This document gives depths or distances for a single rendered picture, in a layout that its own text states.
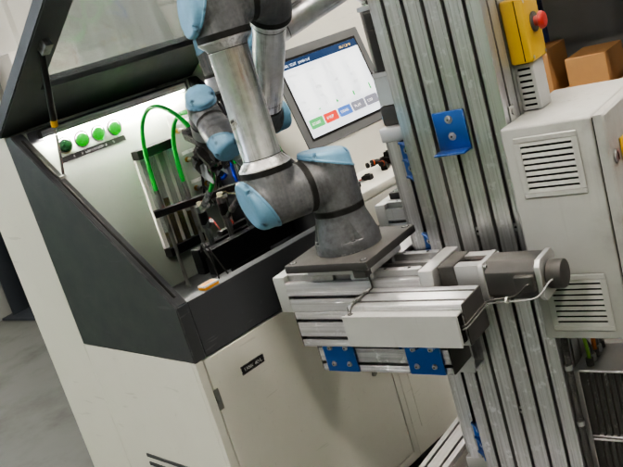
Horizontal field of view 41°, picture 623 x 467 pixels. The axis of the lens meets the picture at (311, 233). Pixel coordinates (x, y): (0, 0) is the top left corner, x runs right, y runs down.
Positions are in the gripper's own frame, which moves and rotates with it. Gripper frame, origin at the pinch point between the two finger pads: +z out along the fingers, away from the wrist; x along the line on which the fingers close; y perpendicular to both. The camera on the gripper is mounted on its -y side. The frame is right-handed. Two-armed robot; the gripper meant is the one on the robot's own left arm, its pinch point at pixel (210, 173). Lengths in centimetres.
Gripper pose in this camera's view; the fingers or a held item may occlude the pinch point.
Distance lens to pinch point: 233.6
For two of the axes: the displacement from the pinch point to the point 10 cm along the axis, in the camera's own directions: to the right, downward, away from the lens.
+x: 7.7, -5.5, 3.2
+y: 6.4, 6.5, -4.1
